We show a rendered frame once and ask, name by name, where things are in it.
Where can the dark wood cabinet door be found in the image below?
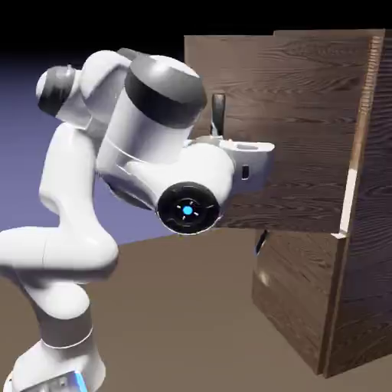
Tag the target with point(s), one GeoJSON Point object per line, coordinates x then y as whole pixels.
{"type": "Point", "coordinates": [294, 294]}
{"type": "Point", "coordinates": [294, 101]}

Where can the dark wood cabinet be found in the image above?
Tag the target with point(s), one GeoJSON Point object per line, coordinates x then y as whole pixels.
{"type": "Point", "coordinates": [370, 214]}

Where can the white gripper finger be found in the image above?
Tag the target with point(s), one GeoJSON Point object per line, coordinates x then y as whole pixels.
{"type": "Point", "coordinates": [212, 128]}

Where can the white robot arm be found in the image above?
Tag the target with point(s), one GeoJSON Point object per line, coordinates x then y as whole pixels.
{"type": "Point", "coordinates": [144, 144]}

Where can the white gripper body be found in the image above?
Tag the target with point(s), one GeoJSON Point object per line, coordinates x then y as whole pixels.
{"type": "Point", "coordinates": [245, 147]}

